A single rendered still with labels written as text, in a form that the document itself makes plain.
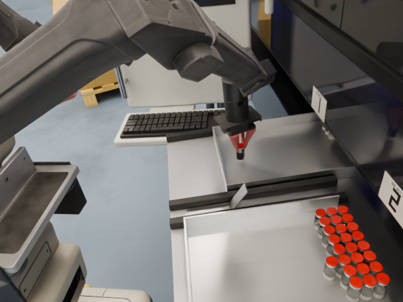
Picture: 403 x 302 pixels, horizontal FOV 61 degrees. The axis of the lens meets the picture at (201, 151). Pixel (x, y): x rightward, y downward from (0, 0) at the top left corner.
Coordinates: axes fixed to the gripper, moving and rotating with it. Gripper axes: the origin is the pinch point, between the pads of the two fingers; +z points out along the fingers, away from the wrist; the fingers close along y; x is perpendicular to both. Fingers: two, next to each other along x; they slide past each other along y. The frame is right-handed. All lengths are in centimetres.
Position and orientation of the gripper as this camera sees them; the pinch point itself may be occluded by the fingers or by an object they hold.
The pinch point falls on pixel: (240, 146)
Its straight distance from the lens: 89.5
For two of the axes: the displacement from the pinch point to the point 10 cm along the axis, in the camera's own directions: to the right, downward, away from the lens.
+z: 1.4, 7.8, 6.1
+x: -3.5, -5.3, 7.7
